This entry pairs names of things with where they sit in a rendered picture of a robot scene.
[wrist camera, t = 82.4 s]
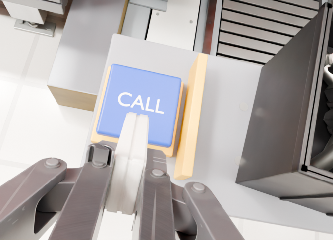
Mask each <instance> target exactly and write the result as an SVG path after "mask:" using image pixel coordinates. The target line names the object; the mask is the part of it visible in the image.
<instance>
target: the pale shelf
mask: <svg viewBox="0 0 333 240"><path fill-rule="evenodd" d="M199 53H200V52H195V51H191V50H187V49H182V48H178V47H173V46H169V45H164V44H160V43H155V42H151V41H146V40H142V39H137V38H133V37H129V36H124V35H120V34H113V36H112V39H111V44H110V48H109V52H108V56H107V60H106V64H105V68H104V72H103V76H102V80H101V84H100V88H99V92H98V96H97V100H96V104H95V108H94V112H93V116H92V120H91V124H90V128H89V132H88V136H87V140H86V144H85V148H84V152H83V156H82V160H81V164H80V167H82V166H83V165H84V163H85V158H86V152H87V146H88V145H90V144H93V143H92V142H91V135H92V131H93V127H94V123H95V119H96V114H97V110H98V106H99V102H100V98H101V94H102V90H103V86H104V82H105V78H106V74H107V70H108V67H109V66H111V65H112V64H119V65H123V66H128V67H133V68H137V69H142V70H147V71H151V72H156V73H161V74H165V75H170V76H175V77H179V78H181V80H182V82H183V83H184V85H183V92H182V98H181V104H180V111H179V117H178V124H177V130H176V137H175V143H174V150H173V155H172V156H171V157H166V169H167V173H168V174H169V175H170V181H171V182H172V183H174V184H176V185H178V186H181V187H184V186H185V184H186V183H188V182H200V183H202V184H204V185H205V186H207V187H208V188H209V189H210V190H211V191H212V193H213V194H214V196H215V197H216V198H217V200H218V201H219V203H220V204H221V206H222V207H223V208H224V210H225V211H226V213H227V214H228V216H229V217H234V218H239V219H245V220H251V221H257V222H263V223H268V224H274V225H280V226H286V227H292V228H298V229H304V230H309V231H315V232H321V233H326V234H332V235H333V217H329V216H326V214H324V213H321V212H319V211H316V210H313V209H310V208H307V207H304V206H301V205H298V204H295V203H292V202H289V201H282V200H280V198H277V197H274V196H271V195H268V194H266V193H263V192H260V191H257V190H254V189H251V188H248V187H245V186H242V185H239V184H236V183H235V181H236V177H237V173H238V168H239V164H240V160H241V155H242V151H243V146H244V142H245V138H246V133H247V129H248V124H249V121H250V116H251V112H252V107H253V103H254V99H255V94H256V90H257V85H258V81H259V77H260V72H261V68H262V66H259V65H254V64H250V63H245V62H241V61H236V60H231V59H226V58H222V57H217V56H213V55H209V54H207V55H208V60H207V67H206V75H205V83H204V90H203V98H202V105H201V113H200V120H199V128H198V136H197V143H196V151H195V158H194V166H193V174H192V176H191V177H189V178H187V179H184V180H176V179H174V170H175V164H176V158H177V151H178V144H179V138H180V131H181V124H182V118H183V111H184V104H185V98H186V91H187V84H188V78H189V71H190V68H191V67H192V65H193V63H194V61H195V59H196V57H197V55H198V54H199Z"/></svg>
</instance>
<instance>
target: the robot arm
mask: <svg viewBox="0 0 333 240"><path fill-rule="evenodd" d="M148 128H149V117H148V115H143V114H140V115H137V113H133V112H129V113H127V115H126V118H125V121H124V125H123V128H122V131H121V135H120V138H119V141H118V143H116V142H110V141H105V140H102V141H100V142H98V143H93V144H90V145H88V146H87V152H86V158H85V163H84V165H83V166H82V167H78V168H68V167H67V162H65V161H64V160H62V159H59V158H55V157H48V158H43V159H41V160H39V161H37V162H36V163H34V164H33V165H31V166H30V167H28V168H27V169H25V170H24V171H22V172H21V173H19V174H18V175H16V176H15V177H13V178H12V179H10V180H9V181H7V182H5V183H4V184H2V185H1V186H0V240H39V239H40V237H41V236H42V235H43V234H44V233H45V232H46V231H47V230H48V229H49V228H50V227H51V226H52V225H53V223H54V222H55V221H56V223H55V225H54V227H53V229H52V231H51V233H50V235H49V238H48V240H97V238H98V234H99V230H100V226H101V222H102V218H103V215H104V210H105V209H106V211H108V212H114V213H117V212H118V211H120V212H122V214H126V215H133V214H135V215H134V220H133V225H132V229H131V230H132V240H245V238H244V237H243V235H242V234H241V233H240V231H239V230H238V228H237V227H236V225H235V224H234V223H233V221H232V220H231V218H230V217H229V216H228V214H227V213H226V211H225V210H224V208H223V207H222V206H221V204H220V203H219V201H218V200H217V198H216V197H215V196H214V194H213V193H212V191H211V190H210V189H209V188H208V187H207V186H205V185H204V184H202V183H200V182H188V183H186V184H185V186H184V187H181V186H178V185H176V184H174V183H172V182H171V181H170V175H169V174H168V173H167V164H166V155H165V153H164V152H163V151H162V150H157V149H151V148H147V144H148Z"/></svg>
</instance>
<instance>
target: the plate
mask: <svg viewBox="0 0 333 240"><path fill-rule="evenodd" d="M110 69H111V66H109V67H108V70H107V74H106V78H105V82H104V86H103V90H102V94H101V98H100V102H99V106H98V110H97V114H96V119H95V123H94V127H93V131H92V135H91V142H92V143H98V142H100V141H102V140H105V141H110V142H116V143H118V141H119V139H118V138H113V137H107V136H102V135H98V134H97V133H96V127H97V123H98V119H99V115H100V110H101V106H102V102H103V98H104V94H105V90H106V86H107V82H108V77H109V73H110ZM183 85H184V83H183V82H182V83H181V89H180V95H179V101H178V108H177V114H176V120H175V127H174V133H173V140H172V145H171V146H170V147H169V148H165V147H160V146H155V145H149V144H147V148H151V149H157V150H162V151H163V152H164V153H165V155H166V157H171V156H172V155H173V150H174V143H175V137H176V130H177V124H178V117H179V111H180V104H181V98H182V92H183Z"/></svg>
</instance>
